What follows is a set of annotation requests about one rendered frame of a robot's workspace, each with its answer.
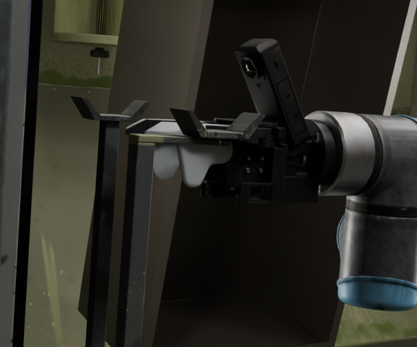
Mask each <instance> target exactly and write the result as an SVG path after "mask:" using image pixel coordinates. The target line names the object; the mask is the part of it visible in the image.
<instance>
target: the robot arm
mask: <svg viewBox="0 0 417 347"><path fill-rule="evenodd" d="M235 54H236V57H237V59H238V62H239V65H240V67H241V70H242V73H243V76H244V78H245V81H246V83H247V86H248V89H249V91H250V94H251V96H252V100H253V101H254V105H255V107H256V111H257V112H258V114H265V117H264V118H263V120H262V121H261V122H260V124H259V125H258V127H257V128H256V130H255V131H254V133H253V134H252V135H251V137H250V139H248V140H242V139H241V140H239V139H221V144H220V145H187V144H166V143H155V150H154V168H153V172H154V175H155V176H156V177H157V178H158V179H161V180H168V179H170V178H171V177H172V176H173V175H174V174H175V172H176V170H177V168H178V167H179V165H180V168H181V175H182V179H183V182H184V183H185V184H186V185H187V186H188V187H197V186H199V185H200V184H201V183H202V185H201V196H212V197H213V198H238V206H239V207H264V206H283V203H317V202H318V196H347V197H346V199H347V200H346V207H345V214H344V215H343V217H342V218H341V220H340V223H339V225H338V230H337V244H338V249H339V251H340V272H339V279H338V281H337V286H338V297H339V299H340V300H341V301H342V302H344V303H346V304H349V305H351V306H355V307H359V308H366V309H372V310H378V311H409V310H411V309H413V308H414V307H415V306H416V304H417V118H412V117H410V116H406V115H395V116H384V115H373V114H354V113H347V112H326V111H316V112H312V113H311V114H309V115H307V116H306V117H304V115H303V112H302V109H301V106H300V103H299V101H298V98H297V95H296V92H295V90H294V86H293V84H292V80H291V78H290V76H289V72H288V70H287V67H286V64H285V61H284V58H283V55H282V53H281V49H280V47H279V45H278V41H276V40H274V39H251V40H249V41H248V42H246V43H244V44H242V45H240V46H239V47H237V48H236V50H235ZM125 134H127V135H130V134H158V135H175V136H185V135H184V134H183V133H182V131H181V130H180V128H179V126H178V124H177V122H176V120H175V119H142V120H140V121H138V122H136V123H134V124H132V125H130V126H128V127H126V128H125ZM250 199H253V200H258V201H261V202H250Z"/></svg>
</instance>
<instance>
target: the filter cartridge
mask: <svg viewBox="0 0 417 347"><path fill-rule="evenodd" d="M123 2H124V0H55V13H54V32H53V41H56V42H62V43H75V44H83V45H90V46H92V47H95V50H90V56H91V57H97V67H96V74H100V65H101V58H108V57H109V52H108V51H105V50H104V48H109V47H117V43H118V38H119V30H120V24H121V16H122V11H123Z"/></svg>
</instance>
